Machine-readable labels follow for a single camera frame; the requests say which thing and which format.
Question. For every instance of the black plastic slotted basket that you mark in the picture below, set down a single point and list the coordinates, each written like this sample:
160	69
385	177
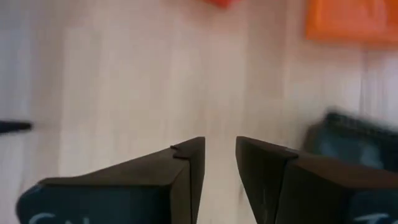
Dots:
357	146

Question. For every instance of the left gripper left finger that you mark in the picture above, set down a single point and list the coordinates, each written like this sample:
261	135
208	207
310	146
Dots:
124	193

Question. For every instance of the red plastic slotted basket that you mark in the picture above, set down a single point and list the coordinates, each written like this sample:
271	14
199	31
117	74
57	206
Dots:
222	2

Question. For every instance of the wooden shelf with black legs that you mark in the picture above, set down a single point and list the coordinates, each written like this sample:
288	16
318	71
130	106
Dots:
12	127

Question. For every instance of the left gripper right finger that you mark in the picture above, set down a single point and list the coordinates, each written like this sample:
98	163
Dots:
311	193

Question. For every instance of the orange plastic slotted basket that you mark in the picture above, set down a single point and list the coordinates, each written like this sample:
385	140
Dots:
351	18

